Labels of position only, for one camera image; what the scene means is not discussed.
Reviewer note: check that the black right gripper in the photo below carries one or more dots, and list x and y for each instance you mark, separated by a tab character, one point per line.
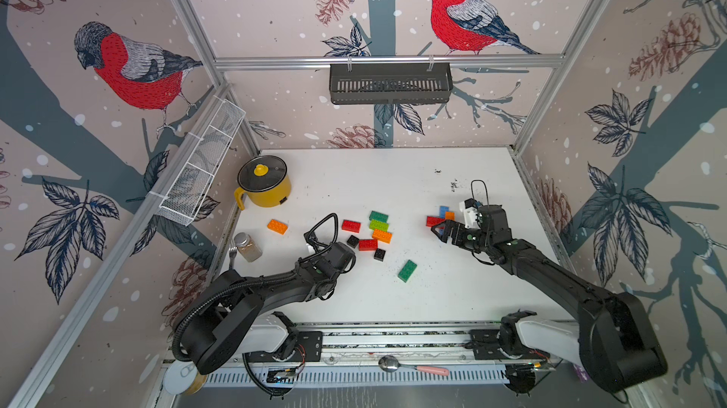
450	229

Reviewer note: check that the red lego brick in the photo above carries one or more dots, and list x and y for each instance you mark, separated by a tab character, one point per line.
351	226
434	221
369	245

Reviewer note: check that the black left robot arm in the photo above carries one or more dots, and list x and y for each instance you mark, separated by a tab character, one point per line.
214	325

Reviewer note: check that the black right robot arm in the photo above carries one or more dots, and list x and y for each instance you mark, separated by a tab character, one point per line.
611	337

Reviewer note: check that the black small lego brick left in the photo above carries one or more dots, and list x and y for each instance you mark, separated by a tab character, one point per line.
353	241

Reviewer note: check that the black small lego brick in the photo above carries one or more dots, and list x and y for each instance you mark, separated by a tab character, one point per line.
379	254
353	241

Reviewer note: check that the black small lego brick right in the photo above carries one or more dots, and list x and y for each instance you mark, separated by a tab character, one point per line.
379	254

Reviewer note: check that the orange lego brick in stack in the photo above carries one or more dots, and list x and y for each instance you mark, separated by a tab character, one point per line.
382	236

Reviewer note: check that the lime green lego brick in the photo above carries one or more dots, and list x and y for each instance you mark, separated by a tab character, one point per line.
378	225

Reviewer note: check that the dark green lego brick top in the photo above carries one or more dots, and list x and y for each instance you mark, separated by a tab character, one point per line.
377	217

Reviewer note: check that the green lego brick lower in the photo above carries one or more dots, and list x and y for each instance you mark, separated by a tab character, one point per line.
407	271

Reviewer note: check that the small glass spice jar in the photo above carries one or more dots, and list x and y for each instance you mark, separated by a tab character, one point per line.
247	247

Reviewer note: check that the yellow pot with black lid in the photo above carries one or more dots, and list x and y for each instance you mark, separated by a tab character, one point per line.
264	180

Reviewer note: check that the purple candy packet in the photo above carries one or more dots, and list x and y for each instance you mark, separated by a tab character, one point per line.
581	373

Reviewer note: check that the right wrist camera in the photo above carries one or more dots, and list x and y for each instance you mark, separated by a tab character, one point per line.
471	214

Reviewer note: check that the fork with green handle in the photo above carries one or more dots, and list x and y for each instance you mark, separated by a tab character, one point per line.
232	253

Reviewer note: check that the spoon with pink handle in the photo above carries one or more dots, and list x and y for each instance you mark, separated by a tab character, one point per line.
390	364

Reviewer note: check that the white wire mesh shelf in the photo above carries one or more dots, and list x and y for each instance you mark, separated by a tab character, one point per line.
183	200

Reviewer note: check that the black hanging wire basket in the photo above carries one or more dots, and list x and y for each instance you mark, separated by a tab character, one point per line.
411	83

